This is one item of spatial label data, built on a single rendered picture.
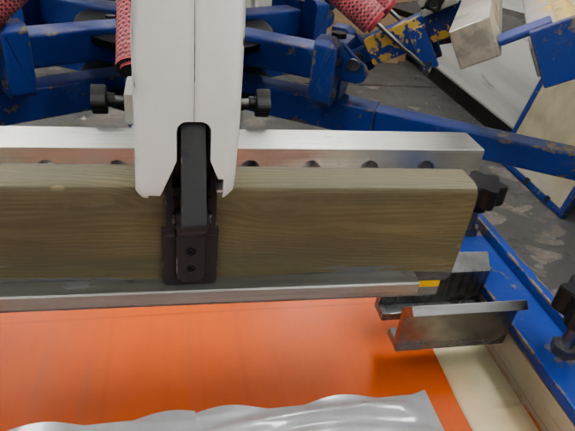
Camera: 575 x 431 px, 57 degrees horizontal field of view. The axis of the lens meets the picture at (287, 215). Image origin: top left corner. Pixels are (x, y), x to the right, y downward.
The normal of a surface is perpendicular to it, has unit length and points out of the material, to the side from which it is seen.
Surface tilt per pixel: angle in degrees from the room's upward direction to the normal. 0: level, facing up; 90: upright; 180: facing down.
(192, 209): 61
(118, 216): 89
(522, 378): 90
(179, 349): 0
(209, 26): 79
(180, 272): 89
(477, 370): 0
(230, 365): 0
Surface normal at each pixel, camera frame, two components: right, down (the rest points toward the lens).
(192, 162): 0.21, 0.07
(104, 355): 0.10, -0.83
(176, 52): 0.21, 0.42
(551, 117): -0.94, -0.13
